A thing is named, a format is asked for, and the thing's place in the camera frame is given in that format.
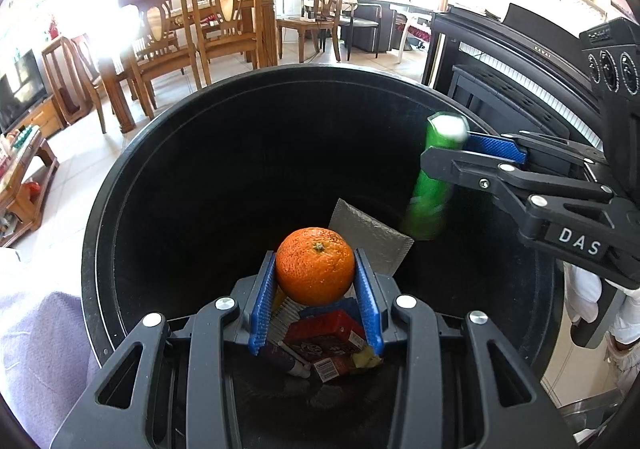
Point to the red hanging decoration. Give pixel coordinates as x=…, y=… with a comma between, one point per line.
x=51, y=26

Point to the person's right forearm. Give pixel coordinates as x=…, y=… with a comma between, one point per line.
x=625, y=364

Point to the wooden dining table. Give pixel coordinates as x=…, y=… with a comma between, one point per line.
x=267, y=14

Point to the black piano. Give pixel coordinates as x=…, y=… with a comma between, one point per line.
x=475, y=39

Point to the purple tube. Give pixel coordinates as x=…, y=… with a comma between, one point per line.
x=285, y=359

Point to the flat screen television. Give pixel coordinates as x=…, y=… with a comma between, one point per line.
x=20, y=89

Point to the green drink can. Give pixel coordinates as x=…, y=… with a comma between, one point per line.
x=430, y=204

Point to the colourful small items pile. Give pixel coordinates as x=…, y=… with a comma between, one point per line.
x=17, y=146

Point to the blue box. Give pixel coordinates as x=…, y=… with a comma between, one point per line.
x=345, y=305

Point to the red white carton box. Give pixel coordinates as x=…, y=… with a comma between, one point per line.
x=325, y=334

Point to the orange fruit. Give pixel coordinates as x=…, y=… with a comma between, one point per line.
x=315, y=264

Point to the lilac cloth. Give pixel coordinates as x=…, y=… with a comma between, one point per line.
x=45, y=354

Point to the silver bubble mailer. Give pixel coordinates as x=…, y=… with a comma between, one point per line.
x=375, y=239

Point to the small red object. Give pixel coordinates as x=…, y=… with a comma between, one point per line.
x=31, y=189

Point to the white plastic chair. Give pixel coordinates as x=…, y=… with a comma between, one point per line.
x=412, y=36

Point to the wooden coffee table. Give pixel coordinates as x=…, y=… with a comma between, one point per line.
x=25, y=209

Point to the black armchair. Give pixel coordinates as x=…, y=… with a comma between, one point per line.
x=370, y=24

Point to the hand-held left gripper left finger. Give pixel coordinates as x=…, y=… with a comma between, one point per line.
x=262, y=304

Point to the person's right hand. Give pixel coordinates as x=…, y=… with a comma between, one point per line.
x=582, y=294

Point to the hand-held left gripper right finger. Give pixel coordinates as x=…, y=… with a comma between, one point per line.
x=369, y=304

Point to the pale yellow crumpled scrap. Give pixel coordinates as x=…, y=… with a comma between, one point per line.
x=365, y=360

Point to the black trash bin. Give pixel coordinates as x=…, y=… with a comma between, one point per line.
x=250, y=154

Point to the wooden television cabinet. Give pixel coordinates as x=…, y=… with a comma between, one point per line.
x=47, y=116

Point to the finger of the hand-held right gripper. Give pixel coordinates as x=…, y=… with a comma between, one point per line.
x=495, y=146
x=465, y=169

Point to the stack of papers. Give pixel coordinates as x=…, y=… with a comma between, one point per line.
x=475, y=11

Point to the white pleated paper liner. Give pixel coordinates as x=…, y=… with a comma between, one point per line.
x=286, y=319

